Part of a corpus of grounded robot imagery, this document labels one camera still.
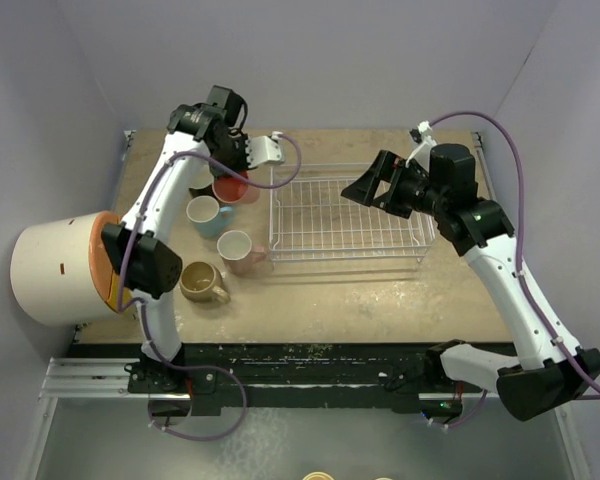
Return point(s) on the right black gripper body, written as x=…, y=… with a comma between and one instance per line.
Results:
x=410, y=191

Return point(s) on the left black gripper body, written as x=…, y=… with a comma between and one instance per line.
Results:
x=233, y=155

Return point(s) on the salmon tall tumbler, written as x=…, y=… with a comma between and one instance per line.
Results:
x=231, y=191

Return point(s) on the black hexagonal ceramic mug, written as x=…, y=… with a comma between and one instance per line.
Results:
x=202, y=185

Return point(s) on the light blue ceramic mug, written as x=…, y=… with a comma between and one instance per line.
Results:
x=208, y=217

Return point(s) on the pink cup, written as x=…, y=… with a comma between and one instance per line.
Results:
x=238, y=252

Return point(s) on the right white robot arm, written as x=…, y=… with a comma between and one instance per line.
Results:
x=550, y=366

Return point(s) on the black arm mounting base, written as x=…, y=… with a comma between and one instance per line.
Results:
x=409, y=399

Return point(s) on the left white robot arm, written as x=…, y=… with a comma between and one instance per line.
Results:
x=203, y=134

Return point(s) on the large cream cylindrical bucket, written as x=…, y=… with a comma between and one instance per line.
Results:
x=50, y=275

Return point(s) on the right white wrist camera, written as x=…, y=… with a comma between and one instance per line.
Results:
x=423, y=141

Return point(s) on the white wire dish rack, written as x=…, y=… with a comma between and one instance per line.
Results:
x=309, y=221

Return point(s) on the right aluminium table rail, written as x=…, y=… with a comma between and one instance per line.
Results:
x=500, y=172

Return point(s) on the aluminium front frame rail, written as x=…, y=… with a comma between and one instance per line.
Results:
x=80, y=375

